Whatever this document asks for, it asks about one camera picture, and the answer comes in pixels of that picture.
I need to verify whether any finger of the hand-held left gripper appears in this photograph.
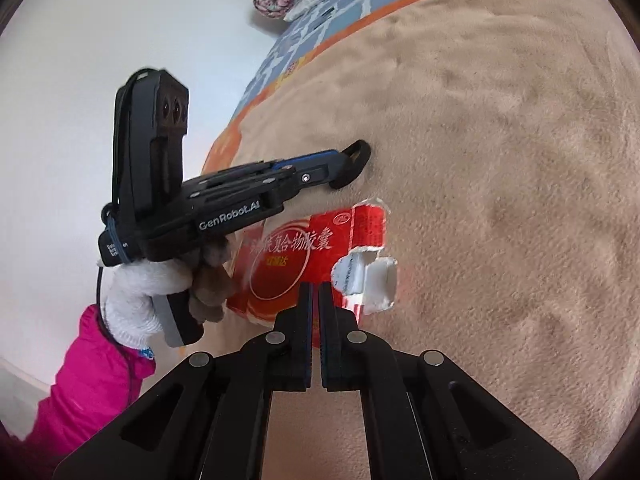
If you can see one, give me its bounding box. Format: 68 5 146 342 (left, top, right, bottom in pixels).
281 139 372 197
269 149 347 172

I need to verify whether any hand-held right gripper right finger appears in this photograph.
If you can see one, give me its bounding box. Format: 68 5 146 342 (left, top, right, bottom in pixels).
318 282 583 480

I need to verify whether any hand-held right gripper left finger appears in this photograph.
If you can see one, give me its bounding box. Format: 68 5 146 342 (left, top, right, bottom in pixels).
52 282 313 480

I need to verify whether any torn red box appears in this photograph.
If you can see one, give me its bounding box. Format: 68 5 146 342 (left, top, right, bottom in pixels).
227 199 401 352

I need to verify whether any person's left forearm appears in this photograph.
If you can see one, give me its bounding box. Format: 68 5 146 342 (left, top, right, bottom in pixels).
20 304 157 461

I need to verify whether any person's left hand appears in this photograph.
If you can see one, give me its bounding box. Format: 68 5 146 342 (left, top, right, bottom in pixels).
102 236 237 349

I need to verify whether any beige fleece blanket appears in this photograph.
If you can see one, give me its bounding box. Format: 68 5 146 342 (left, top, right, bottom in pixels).
200 0 640 480

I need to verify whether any blue patterned bedsheet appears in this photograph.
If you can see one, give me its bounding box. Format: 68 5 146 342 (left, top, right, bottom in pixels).
234 0 482 117

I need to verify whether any orange floral blanket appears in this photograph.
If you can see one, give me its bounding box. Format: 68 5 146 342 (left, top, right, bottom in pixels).
202 0 503 173

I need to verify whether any black cable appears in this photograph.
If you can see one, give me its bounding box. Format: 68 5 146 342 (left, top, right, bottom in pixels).
96 265 138 406

